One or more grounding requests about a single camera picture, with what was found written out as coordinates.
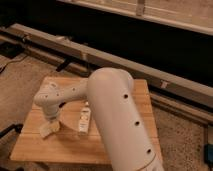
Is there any white sponge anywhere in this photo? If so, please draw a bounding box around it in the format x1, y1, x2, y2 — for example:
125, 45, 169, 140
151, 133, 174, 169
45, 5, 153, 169
39, 121, 60, 138

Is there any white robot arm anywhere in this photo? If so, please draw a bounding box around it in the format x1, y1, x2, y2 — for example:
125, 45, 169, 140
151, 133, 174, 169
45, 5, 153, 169
34, 68, 164, 171

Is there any white plastic bottle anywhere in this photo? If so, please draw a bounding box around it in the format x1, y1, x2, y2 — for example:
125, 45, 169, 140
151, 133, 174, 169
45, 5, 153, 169
78, 101, 91, 134

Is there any black object at left edge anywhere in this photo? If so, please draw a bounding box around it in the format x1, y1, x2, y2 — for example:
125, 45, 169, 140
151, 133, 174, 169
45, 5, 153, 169
0, 124, 23, 138

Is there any long metal floor rail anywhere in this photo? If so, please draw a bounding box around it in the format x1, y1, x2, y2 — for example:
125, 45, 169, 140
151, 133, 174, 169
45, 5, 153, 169
0, 22, 213, 125

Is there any black cable on floor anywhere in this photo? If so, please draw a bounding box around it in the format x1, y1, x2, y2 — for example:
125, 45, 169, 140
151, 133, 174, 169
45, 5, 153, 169
0, 53, 29, 75

